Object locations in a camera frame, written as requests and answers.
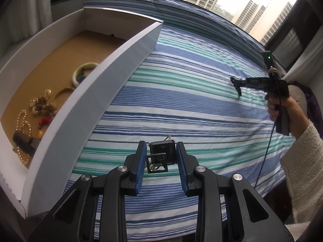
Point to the blue green striped bedsheet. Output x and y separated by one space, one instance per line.
201 105

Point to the purple cloth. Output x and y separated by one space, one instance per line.
313 105

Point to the person's right forearm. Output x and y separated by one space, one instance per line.
307 176

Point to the green bead pendant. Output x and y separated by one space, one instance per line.
81 77

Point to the white cardboard box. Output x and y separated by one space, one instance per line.
126 63

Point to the black square earring pendant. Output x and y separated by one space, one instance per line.
161 150

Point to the white curtain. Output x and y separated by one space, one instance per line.
22 10

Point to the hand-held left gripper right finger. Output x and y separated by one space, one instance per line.
183 169

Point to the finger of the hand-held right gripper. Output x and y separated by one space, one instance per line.
239 90
248 81

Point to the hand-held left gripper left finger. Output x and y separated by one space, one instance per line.
140 169

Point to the person's right hand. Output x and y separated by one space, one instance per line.
296 116

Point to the beige plush cushion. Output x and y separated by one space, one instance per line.
299 93

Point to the pale green jade bangle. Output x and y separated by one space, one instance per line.
87 65

